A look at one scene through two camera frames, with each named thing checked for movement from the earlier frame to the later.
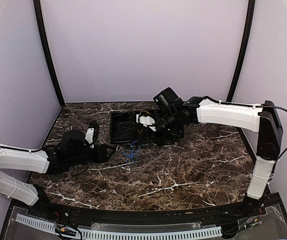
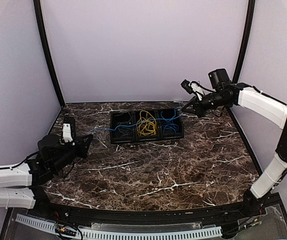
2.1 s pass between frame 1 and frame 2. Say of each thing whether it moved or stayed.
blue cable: moved
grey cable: stayed
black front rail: stayed
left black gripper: moved
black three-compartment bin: stayed
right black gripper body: moved
